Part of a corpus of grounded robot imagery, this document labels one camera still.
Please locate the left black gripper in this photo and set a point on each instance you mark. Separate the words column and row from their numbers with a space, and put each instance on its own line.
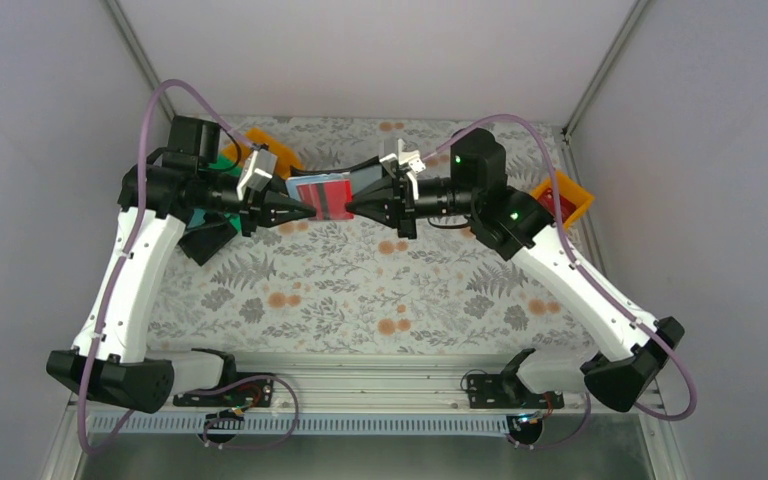
column 250, row 211

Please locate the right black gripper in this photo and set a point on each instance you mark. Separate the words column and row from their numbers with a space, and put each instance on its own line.
column 403, row 204

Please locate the black card holder wallet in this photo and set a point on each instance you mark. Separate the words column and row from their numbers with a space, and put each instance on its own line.
column 360, row 176

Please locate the red credit card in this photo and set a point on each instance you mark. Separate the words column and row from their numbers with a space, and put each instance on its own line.
column 329, row 198

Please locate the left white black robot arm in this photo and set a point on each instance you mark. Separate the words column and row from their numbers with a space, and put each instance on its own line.
column 179, row 197

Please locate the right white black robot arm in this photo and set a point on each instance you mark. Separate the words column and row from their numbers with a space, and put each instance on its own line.
column 631, row 343

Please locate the red card in bin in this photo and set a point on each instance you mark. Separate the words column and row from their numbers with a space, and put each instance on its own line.
column 547, row 200

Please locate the orange bin back left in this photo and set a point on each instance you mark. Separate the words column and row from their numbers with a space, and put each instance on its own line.
column 287, row 159

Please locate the orange bin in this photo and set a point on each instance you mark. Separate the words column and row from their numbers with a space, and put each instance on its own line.
column 287, row 159
column 572, row 191

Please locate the green bin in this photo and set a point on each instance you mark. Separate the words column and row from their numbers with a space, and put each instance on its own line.
column 202, row 219

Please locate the black bin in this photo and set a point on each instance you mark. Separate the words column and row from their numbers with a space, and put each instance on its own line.
column 202, row 243

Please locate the floral patterned table mat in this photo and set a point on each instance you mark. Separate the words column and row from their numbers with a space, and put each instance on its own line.
column 356, row 287

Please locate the orange bin right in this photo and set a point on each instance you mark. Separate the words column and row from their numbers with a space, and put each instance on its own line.
column 572, row 191

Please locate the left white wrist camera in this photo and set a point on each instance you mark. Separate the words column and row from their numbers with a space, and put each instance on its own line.
column 257, row 172

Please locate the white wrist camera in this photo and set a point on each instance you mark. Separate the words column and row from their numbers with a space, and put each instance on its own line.
column 399, row 162
column 257, row 172

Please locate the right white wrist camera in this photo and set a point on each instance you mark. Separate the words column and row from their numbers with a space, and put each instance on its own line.
column 399, row 162

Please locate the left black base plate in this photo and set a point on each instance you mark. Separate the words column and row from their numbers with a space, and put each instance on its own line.
column 257, row 393

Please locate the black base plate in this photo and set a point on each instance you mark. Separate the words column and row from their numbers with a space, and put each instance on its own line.
column 493, row 391
column 257, row 393

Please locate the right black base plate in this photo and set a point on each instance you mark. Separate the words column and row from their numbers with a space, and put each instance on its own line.
column 493, row 391

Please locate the aluminium rail frame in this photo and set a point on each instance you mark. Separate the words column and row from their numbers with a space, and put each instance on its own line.
column 573, row 445

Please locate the grey slotted cable duct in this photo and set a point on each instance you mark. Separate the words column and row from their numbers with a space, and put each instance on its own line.
column 321, row 424

